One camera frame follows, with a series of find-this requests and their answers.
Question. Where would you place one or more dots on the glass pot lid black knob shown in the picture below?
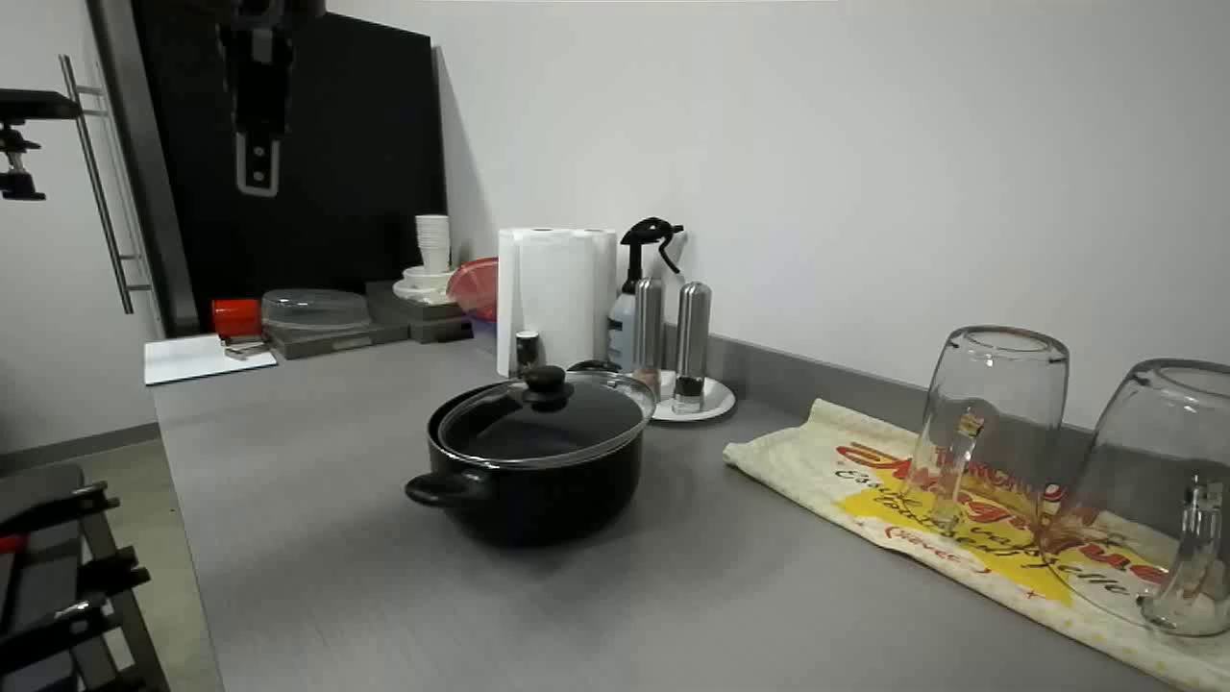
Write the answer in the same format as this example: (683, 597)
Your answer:
(539, 422)

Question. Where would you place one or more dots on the black cooking pot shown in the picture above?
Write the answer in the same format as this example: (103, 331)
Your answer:
(511, 504)

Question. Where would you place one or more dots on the red lid tilted container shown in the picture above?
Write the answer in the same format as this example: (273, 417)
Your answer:
(475, 287)

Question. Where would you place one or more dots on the flat red lid container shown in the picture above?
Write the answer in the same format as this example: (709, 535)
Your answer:
(237, 322)

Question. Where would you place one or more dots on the silver salt shaker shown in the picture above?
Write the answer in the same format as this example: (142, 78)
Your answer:
(647, 328)

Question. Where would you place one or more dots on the black spray bottle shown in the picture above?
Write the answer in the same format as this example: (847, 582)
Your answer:
(620, 322)

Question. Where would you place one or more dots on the white saucer plate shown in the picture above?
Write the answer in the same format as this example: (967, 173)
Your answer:
(670, 404)

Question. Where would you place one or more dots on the white paper towel roll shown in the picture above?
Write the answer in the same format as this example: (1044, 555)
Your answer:
(554, 282)

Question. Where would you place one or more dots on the silver pepper shaker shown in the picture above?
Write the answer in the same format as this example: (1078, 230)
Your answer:
(691, 318)

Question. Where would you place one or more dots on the grey tray with plastic cutlery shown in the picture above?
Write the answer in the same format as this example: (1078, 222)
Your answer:
(331, 322)

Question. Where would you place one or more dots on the clear upturned glass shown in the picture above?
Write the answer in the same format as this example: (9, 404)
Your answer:
(990, 422)
(1150, 502)

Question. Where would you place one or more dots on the black coffee machine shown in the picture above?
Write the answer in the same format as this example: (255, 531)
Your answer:
(255, 53)

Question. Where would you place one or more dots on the clear upturned glass right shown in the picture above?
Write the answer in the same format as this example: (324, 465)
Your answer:
(1150, 502)

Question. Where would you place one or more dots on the black clamp rack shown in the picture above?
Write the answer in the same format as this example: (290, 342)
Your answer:
(65, 595)

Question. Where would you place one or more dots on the printed cream dish towel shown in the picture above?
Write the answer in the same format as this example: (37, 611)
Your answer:
(849, 465)

